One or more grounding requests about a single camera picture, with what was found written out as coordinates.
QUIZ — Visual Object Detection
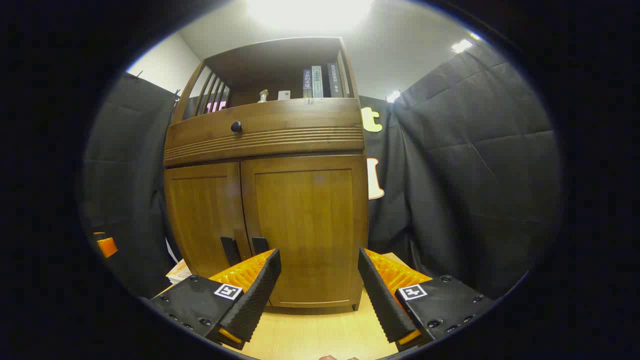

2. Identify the wooden cabinet door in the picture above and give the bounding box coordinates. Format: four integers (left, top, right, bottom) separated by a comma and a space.
241, 154, 370, 308
164, 161, 253, 280

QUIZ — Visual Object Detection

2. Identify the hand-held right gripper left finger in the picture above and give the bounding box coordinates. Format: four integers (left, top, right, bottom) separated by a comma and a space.
145, 248, 282, 351

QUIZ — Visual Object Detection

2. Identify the large ceiling light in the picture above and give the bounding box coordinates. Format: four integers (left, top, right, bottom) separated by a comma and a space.
245, 0, 376, 31

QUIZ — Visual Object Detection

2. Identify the stack of paper books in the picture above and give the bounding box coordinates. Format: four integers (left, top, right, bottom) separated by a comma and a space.
166, 259, 193, 285

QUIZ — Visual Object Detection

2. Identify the wooden drawer with black knob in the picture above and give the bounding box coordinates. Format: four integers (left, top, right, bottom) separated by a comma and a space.
163, 97, 365, 167

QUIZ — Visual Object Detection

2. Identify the wooden double-door shoe cabinet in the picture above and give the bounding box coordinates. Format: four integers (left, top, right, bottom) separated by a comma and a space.
162, 36, 370, 313

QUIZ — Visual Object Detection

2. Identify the black backdrop cloth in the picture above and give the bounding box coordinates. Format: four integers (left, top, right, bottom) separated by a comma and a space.
82, 40, 561, 301

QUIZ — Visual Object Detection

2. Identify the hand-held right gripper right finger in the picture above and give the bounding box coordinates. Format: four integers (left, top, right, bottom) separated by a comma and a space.
357, 247, 497, 352

